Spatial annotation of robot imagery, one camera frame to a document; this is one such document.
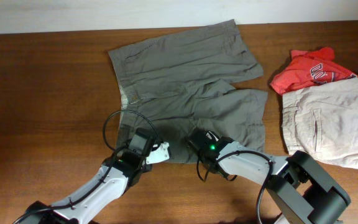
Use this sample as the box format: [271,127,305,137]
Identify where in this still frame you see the grey-green shorts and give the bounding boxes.
[109,20,268,163]

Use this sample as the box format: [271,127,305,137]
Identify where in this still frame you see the beige shorts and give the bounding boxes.
[282,78,358,169]

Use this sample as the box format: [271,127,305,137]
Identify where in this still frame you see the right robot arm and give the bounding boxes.
[187,129,351,224]

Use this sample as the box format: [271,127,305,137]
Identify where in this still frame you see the red t-shirt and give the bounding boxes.
[270,47,358,95]

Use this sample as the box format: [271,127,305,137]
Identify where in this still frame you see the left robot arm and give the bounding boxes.
[14,128,166,223]

